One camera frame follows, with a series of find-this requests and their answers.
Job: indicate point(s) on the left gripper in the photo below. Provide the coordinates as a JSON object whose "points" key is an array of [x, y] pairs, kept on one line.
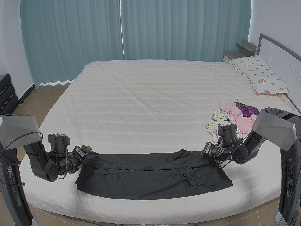
{"points": [[75, 161]]}

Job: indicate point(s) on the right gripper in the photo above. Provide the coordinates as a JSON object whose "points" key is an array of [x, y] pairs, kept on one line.
{"points": [[212, 151]]}

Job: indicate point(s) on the black T-shirt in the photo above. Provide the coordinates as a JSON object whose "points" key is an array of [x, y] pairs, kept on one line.
{"points": [[145, 178]]}

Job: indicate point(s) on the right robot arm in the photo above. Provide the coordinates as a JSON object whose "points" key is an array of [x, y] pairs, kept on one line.
{"points": [[272, 128]]}

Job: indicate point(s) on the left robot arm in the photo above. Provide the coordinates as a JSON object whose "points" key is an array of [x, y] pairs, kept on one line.
{"points": [[16, 128]]}

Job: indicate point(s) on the bed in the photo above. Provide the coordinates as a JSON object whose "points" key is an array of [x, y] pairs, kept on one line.
{"points": [[141, 90]]}

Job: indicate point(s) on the white printed garment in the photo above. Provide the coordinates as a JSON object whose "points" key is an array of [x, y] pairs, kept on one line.
{"points": [[215, 123]]}

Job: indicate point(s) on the pink garment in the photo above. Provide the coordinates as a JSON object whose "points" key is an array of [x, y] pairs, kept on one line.
{"points": [[244, 123]]}

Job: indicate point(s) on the purple garment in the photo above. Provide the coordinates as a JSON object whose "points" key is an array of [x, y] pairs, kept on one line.
{"points": [[247, 109]]}

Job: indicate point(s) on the white printed pillow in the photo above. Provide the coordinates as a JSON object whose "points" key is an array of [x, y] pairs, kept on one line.
{"points": [[261, 74]]}

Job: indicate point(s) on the black chest of drawers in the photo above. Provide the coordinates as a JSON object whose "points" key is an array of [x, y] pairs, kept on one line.
{"points": [[7, 93]]}

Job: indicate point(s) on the grey bedside table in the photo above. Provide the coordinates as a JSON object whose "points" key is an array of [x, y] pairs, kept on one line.
{"points": [[235, 54]]}

